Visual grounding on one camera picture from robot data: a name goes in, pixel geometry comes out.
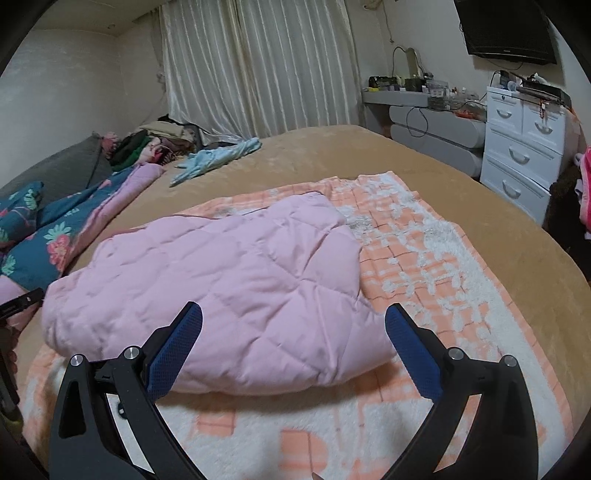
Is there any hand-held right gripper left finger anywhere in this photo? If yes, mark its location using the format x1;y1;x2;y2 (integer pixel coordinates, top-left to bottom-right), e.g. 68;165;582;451
48;302;206;480

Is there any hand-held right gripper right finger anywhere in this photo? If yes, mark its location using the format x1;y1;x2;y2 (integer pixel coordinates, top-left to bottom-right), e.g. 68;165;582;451
385;302;540;480

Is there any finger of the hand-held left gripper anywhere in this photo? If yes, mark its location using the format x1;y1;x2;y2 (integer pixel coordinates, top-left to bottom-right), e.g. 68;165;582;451
0;288;47;320

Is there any pink quilted jacket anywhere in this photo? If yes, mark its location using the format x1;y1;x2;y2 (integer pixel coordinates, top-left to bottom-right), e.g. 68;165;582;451
41;191;398;395

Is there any pile of mixed clothes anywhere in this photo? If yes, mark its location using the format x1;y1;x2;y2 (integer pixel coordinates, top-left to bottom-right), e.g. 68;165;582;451
99;117;208;171

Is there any orange checked fleece blanket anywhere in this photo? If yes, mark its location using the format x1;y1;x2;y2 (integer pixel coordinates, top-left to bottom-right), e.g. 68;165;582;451
21;173;575;480

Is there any blue floral duvet pink lining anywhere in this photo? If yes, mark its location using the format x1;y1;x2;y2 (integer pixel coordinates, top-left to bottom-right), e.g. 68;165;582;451
0;164;167;296

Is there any blue floral pillow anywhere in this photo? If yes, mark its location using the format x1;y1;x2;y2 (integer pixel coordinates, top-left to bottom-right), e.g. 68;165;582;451
0;181;44;232

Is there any grey padded headboard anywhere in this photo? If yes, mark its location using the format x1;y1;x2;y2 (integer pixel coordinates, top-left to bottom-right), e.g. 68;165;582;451
0;131;116;199

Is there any light blue garment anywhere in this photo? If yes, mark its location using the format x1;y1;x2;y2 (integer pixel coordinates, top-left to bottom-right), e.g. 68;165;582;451
168;137;263;188

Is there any white drawer chest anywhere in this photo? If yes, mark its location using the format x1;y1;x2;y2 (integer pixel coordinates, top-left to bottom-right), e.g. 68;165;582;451
479;85;580;227

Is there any grey vanity table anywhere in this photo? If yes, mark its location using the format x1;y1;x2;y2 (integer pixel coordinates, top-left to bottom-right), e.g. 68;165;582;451
361;88;488;178

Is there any bright pink garment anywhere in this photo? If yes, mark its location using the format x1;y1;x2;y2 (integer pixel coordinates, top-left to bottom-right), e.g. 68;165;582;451
575;145;591;232

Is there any cosmetics clutter on vanity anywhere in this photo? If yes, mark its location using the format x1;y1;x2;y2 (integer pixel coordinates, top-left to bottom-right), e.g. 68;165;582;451
368;71;488;121

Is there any thin-framed vanity mirror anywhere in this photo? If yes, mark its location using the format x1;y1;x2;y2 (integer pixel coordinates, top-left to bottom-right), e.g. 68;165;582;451
392;45;422;90

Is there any black set-top box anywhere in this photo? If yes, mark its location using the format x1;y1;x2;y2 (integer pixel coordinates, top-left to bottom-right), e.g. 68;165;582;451
515;79;573;107

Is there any white striped curtain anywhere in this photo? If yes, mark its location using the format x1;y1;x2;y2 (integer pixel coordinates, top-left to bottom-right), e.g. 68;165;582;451
157;0;363;139

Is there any black wall television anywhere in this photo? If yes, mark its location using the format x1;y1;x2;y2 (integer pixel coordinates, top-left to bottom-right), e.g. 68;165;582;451
454;0;558;65

